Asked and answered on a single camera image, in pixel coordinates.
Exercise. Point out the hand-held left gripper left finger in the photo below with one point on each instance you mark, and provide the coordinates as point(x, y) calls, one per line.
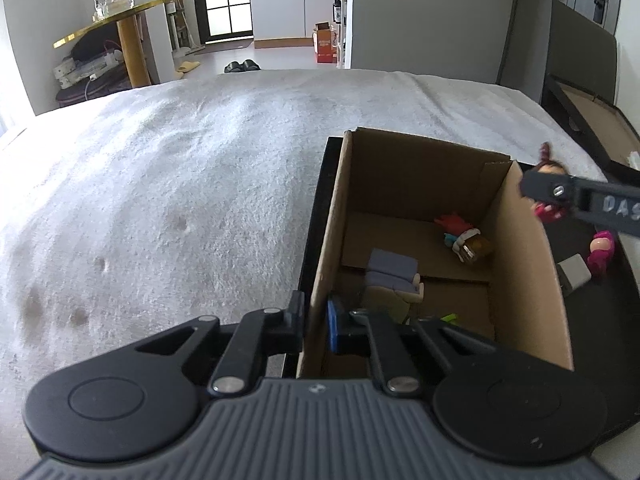
point(296, 322)

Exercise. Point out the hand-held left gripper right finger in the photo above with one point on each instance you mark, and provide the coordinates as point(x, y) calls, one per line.
point(334, 330)

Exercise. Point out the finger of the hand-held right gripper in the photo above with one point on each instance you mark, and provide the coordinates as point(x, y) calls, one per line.
point(590, 200)

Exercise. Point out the red girl toy figure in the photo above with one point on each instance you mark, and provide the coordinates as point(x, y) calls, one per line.
point(550, 165)

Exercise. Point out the grey-blue block toy figure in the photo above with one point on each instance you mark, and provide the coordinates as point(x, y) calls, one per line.
point(392, 275)

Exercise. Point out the brown cardboard box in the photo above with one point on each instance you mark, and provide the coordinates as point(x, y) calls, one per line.
point(530, 280)

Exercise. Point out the green hexagonal container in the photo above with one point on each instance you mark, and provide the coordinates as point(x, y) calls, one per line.
point(448, 317)

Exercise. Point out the black tray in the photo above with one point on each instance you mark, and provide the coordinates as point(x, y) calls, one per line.
point(590, 320)

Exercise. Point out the blue figure with brown cup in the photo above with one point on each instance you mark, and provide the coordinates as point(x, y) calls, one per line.
point(465, 242)

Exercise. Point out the pink bear toy figure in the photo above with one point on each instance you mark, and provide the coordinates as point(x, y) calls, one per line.
point(600, 255)

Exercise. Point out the white charger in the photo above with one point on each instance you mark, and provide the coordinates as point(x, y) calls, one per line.
point(575, 272)

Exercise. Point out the white blanket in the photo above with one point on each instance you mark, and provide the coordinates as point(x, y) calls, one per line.
point(175, 185)

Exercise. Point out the black slipper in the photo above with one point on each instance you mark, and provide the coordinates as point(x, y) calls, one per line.
point(233, 67)
point(250, 64)

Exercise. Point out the yellow slipper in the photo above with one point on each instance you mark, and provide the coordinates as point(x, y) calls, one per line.
point(187, 67)

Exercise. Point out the orange cardboard box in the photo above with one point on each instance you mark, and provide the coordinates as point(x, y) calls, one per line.
point(325, 45)

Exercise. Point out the white kitchen cabinet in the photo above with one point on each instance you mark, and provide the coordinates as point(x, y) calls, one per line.
point(295, 7)

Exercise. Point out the black spray bottle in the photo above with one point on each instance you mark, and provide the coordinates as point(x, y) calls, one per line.
point(337, 9)

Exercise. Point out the black glass-pane door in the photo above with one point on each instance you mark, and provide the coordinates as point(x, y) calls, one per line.
point(227, 0)

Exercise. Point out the round gold-rimmed table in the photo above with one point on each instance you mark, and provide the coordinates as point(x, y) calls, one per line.
point(132, 35)

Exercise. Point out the white clutter under table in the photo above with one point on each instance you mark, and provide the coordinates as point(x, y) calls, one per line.
point(85, 66)

